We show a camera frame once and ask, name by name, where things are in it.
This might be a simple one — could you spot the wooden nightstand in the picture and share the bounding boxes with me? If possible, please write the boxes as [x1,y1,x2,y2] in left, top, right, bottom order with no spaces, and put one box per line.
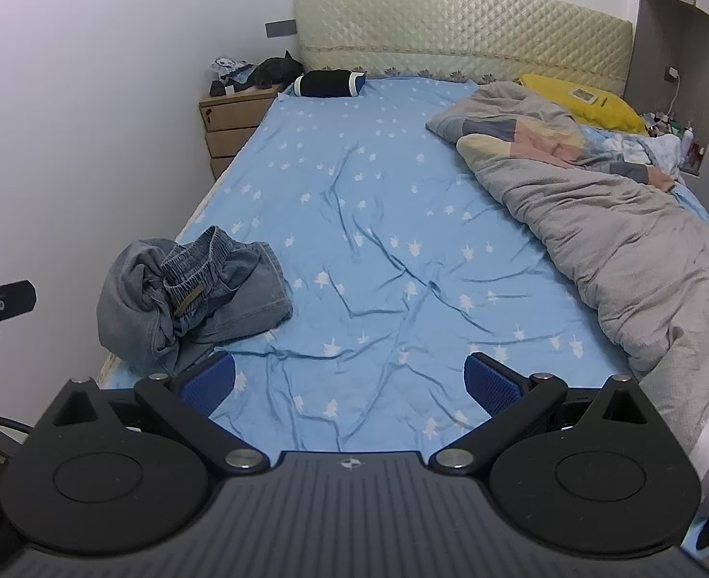
[198,85,286,181]

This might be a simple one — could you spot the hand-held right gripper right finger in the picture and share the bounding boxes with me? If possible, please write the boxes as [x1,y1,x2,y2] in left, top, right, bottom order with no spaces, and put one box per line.
[429,351,663,474]

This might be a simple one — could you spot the grey patchwork quilt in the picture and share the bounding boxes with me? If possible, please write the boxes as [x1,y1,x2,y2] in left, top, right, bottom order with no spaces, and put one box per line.
[425,80,709,454]

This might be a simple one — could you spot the black cloth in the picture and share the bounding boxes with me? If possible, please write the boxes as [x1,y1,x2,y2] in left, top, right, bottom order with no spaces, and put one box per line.
[250,51,305,89]

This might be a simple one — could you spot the group of small bottles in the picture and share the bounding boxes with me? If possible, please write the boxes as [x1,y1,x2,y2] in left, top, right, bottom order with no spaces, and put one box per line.
[643,108,708,171]

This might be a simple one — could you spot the light blue printed bed sheet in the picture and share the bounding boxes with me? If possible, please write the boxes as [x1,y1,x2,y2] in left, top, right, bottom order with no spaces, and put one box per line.
[98,75,709,456]

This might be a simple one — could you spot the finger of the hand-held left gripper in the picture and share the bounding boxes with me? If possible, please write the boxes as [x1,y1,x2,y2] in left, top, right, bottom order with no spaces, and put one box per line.
[0,279,38,344]

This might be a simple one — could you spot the yellow pillow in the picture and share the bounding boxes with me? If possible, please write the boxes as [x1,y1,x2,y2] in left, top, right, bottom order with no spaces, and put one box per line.
[514,73,649,136]

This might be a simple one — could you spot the crumpled white blue cloth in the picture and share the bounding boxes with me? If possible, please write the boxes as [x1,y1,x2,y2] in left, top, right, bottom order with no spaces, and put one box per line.
[606,129,683,179]

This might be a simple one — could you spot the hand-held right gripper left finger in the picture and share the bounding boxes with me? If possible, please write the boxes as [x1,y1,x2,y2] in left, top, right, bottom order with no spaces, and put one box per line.
[32,351,271,474]

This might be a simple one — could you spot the blue denim jeans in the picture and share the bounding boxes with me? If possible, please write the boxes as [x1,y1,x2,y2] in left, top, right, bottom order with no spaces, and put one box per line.
[97,225,294,375]

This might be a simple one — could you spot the cream quilted headboard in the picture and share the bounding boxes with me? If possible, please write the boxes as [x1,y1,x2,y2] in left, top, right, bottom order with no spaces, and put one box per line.
[294,0,634,97]

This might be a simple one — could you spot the black bolster pillow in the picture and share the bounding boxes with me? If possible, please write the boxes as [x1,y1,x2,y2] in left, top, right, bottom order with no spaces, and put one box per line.
[292,70,369,100]

